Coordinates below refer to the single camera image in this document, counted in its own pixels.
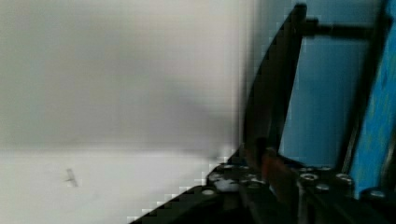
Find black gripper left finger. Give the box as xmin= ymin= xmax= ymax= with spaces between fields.
xmin=205 ymin=146 xmax=269 ymax=200

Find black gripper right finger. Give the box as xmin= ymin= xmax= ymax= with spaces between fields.
xmin=261 ymin=147 xmax=396 ymax=224

